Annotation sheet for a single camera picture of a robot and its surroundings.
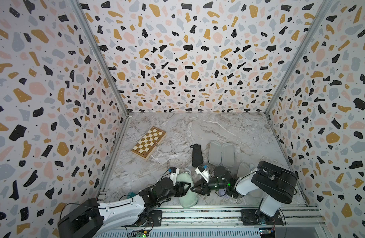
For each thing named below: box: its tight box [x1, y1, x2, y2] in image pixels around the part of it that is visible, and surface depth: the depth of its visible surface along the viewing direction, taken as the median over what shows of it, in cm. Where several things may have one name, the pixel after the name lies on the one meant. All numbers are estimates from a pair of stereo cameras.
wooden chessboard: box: [130, 125, 168, 161], surface depth 102 cm
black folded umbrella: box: [189, 143, 204, 168], surface depth 99 cm
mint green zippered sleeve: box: [176, 172, 198, 209], surface depth 78 cm
